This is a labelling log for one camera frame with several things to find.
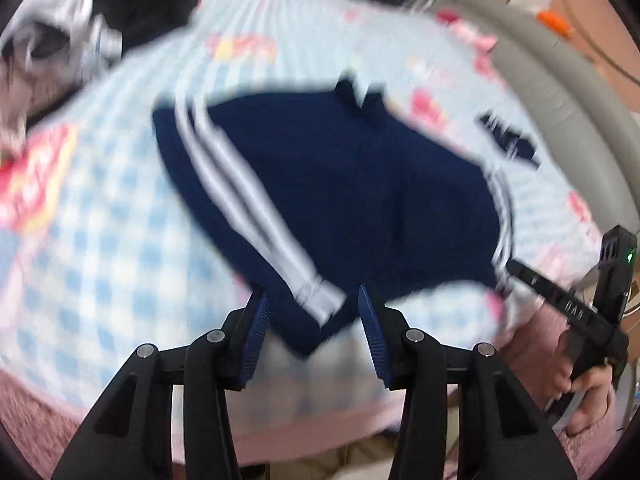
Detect navy striped small garment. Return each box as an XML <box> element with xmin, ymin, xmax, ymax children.
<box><xmin>475</xmin><ymin>110</ymin><xmax>540</xmax><ymax>169</ymax></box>

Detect orange object on floor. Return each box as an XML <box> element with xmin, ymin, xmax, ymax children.
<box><xmin>536</xmin><ymin>10</ymin><xmax>573</xmax><ymax>38</ymax></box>

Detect black garment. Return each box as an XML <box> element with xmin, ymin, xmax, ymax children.
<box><xmin>92</xmin><ymin>0</ymin><xmax>201</xmax><ymax>53</ymax></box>

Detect blue checkered cartoon blanket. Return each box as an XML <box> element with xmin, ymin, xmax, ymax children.
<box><xmin>0</xmin><ymin>0</ymin><xmax>606</xmax><ymax>461</ymax></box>

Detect navy shorts with white stripes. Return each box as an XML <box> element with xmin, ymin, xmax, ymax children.
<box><xmin>152</xmin><ymin>79</ymin><xmax>512</xmax><ymax>356</ymax></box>

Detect right hand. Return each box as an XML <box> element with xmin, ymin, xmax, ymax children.
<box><xmin>500</xmin><ymin>307</ymin><xmax>615</xmax><ymax>439</ymax></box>

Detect white and grey garment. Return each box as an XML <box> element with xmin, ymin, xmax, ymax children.
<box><xmin>1</xmin><ymin>0</ymin><xmax>122</xmax><ymax>158</ymax></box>

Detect pink fuzzy sleeve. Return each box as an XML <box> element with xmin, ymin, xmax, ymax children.
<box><xmin>558</xmin><ymin>389</ymin><xmax>617</xmax><ymax>480</ymax></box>

